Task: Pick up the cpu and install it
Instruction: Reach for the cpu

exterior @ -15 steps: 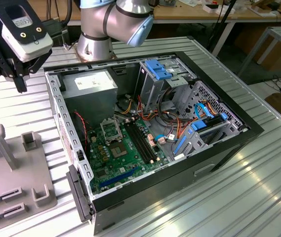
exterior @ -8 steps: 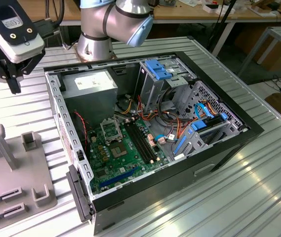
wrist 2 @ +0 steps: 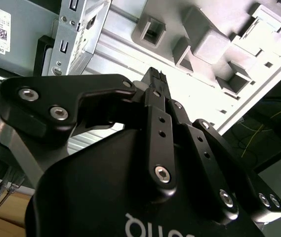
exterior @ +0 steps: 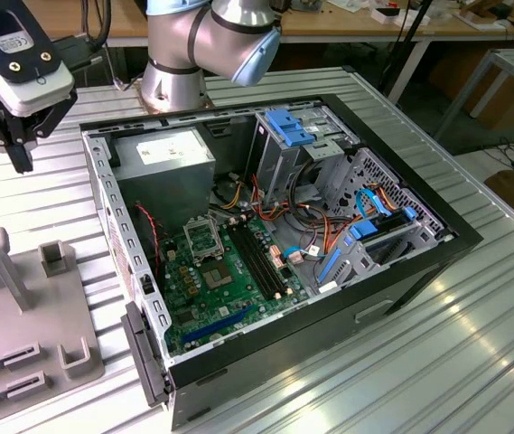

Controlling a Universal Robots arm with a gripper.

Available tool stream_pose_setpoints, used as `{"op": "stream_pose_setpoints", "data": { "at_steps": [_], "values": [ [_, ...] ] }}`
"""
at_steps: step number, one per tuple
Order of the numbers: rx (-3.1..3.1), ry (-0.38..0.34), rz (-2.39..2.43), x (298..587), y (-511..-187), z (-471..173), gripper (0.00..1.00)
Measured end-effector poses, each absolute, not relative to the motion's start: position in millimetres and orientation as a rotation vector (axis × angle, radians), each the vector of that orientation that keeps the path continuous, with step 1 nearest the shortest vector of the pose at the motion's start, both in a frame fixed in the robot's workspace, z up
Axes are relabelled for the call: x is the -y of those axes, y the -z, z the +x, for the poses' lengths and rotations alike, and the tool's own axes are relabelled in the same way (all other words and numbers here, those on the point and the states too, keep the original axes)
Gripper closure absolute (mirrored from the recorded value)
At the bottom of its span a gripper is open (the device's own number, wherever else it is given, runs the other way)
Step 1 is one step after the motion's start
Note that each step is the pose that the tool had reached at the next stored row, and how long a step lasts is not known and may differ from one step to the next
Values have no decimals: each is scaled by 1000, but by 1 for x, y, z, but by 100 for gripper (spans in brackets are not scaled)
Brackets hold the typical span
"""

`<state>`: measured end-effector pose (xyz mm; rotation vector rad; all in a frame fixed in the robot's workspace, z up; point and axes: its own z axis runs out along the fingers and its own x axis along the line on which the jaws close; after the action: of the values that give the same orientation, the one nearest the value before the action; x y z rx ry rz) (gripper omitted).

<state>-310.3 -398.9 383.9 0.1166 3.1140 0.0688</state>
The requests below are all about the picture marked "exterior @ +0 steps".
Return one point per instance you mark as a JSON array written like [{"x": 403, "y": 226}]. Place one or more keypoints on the black tripod pole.
[{"x": 407, "y": 43}]

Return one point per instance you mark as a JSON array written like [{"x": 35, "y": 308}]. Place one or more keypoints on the metal locking lever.
[{"x": 220, "y": 237}]

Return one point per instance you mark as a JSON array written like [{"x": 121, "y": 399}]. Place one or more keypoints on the CPU socket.
[{"x": 216, "y": 276}]

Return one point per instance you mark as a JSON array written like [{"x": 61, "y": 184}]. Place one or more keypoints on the blue expansion slot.
[{"x": 216, "y": 324}]

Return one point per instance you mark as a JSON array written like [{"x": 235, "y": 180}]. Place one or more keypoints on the black camera mounting bracket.
[{"x": 26, "y": 61}]

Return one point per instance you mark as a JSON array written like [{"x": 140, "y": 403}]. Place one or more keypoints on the white flat box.
[{"x": 403, "y": 19}]

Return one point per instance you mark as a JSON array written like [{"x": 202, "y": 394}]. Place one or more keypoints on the large cardboard box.
[{"x": 509, "y": 104}]

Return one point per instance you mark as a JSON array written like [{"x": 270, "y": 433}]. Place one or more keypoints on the green motherboard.
[{"x": 207, "y": 312}]

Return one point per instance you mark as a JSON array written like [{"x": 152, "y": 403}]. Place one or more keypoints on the grey power supply unit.
[{"x": 157, "y": 194}]

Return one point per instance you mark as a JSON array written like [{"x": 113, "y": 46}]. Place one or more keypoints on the blue plastic drive latch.
[{"x": 290, "y": 129}]

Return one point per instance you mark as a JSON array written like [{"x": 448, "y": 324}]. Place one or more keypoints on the small cardboard box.
[{"x": 482, "y": 16}]

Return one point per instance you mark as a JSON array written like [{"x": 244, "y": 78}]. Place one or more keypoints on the grey metal drive cage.
[{"x": 283, "y": 167}]

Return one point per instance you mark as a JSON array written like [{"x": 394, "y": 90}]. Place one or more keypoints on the dark grey case front bezel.
[{"x": 141, "y": 352}]

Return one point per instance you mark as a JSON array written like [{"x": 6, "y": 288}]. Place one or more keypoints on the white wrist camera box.
[{"x": 35, "y": 97}]

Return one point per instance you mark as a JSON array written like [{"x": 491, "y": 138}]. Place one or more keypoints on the blue plastic rail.
[{"x": 329, "y": 267}]

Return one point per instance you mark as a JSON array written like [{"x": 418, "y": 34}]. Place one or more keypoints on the grey metal disk bay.
[{"x": 351, "y": 271}]

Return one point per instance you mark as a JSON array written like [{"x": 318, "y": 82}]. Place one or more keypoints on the blue disk carrier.
[{"x": 362, "y": 230}]

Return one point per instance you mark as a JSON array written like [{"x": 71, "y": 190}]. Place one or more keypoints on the black RAM slot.
[
  {"x": 253, "y": 262},
  {"x": 265, "y": 257}
]

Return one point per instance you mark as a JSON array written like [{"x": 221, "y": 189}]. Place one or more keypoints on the black open PC case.
[{"x": 283, "y": 357}]

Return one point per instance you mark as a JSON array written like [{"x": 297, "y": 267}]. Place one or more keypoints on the pink port connectors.
[{"x": 277, "y": 260}]

